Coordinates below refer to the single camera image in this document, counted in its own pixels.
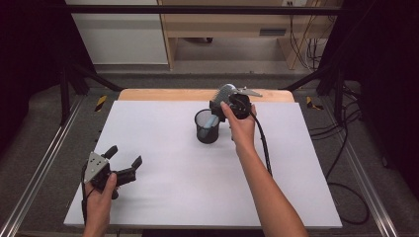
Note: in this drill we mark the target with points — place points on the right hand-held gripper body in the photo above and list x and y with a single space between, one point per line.
242 105

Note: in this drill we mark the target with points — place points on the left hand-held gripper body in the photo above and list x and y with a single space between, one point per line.
94 168

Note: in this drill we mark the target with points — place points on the black mesh pen cup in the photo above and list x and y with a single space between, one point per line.
207 136

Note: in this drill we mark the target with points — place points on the person's right hand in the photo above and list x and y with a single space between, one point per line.
243 131

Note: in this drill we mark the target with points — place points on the person's left hand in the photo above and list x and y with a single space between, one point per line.
99 207

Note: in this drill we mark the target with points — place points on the white table cover board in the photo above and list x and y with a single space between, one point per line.
171 184

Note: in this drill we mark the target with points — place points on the yellow black striped tape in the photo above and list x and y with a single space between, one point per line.
309 102
100 103

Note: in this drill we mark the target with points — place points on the black metal stand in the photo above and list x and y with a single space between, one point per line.
65 98
338 98

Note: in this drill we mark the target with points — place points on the light wooden desk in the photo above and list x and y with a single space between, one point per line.
224 23

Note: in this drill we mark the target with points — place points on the white cabinet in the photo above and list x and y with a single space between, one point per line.
122 39

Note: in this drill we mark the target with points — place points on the black curtain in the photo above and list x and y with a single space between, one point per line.
29 65
388 82

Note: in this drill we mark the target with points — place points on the aluminium floor rail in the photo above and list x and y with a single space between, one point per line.
365 191
42 164

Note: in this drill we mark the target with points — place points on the black horizontal frame bar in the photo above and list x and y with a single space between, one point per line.
197 9

